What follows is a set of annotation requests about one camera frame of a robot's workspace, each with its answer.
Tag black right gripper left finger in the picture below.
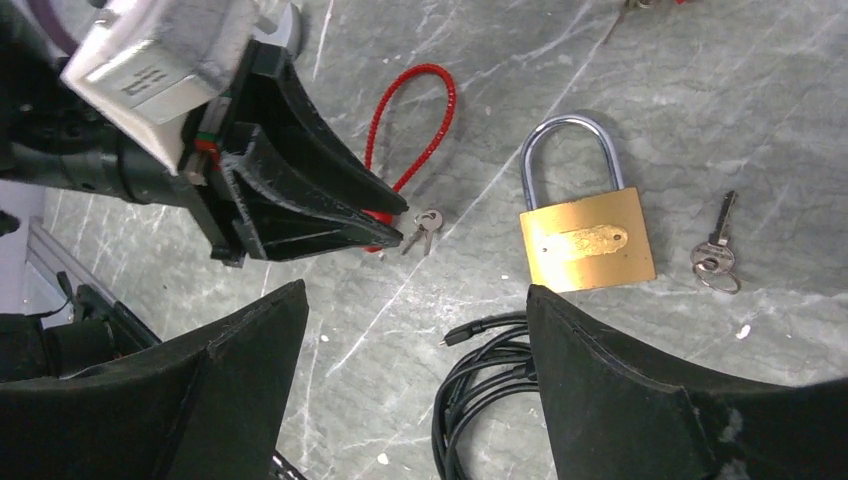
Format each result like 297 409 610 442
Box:
1 280 309 479

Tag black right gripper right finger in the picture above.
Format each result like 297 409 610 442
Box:
526 285 847 479

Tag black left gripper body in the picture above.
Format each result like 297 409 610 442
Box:
175 92 265 268

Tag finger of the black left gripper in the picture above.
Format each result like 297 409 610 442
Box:
221 127 403 262
228 40 408 214

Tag keys of red lock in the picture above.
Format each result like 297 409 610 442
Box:
400 209 444 257

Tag brass padlock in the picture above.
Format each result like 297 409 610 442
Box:
519 114 657 293

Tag small key with ring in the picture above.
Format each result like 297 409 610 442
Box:
690 190 741 295

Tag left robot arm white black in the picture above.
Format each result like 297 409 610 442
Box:
1 1 407 266

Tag coiled black usb cable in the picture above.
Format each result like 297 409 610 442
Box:
431 311 541 480

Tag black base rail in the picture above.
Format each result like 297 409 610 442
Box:
1 271 162 383

